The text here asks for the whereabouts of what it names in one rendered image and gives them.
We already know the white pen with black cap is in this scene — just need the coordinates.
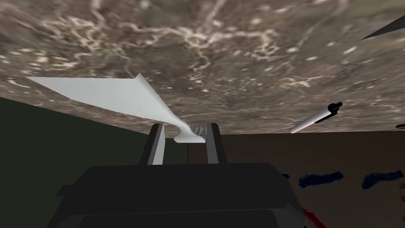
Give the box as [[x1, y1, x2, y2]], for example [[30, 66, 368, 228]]
[[289, 101, 344, 135]]

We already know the white folded paper sheet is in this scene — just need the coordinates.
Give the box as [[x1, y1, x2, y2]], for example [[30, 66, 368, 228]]
[[26, 73, 206, 144]]

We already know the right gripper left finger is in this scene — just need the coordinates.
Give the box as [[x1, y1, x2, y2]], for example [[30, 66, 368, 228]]
[[138, 123, 166, 165]]

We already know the black pointed flat object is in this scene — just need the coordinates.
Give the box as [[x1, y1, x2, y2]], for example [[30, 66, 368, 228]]
[[360, 15, 405, 41]]

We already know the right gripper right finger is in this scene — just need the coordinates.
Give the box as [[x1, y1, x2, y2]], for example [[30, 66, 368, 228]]
[[189, 123, 228, 165]]

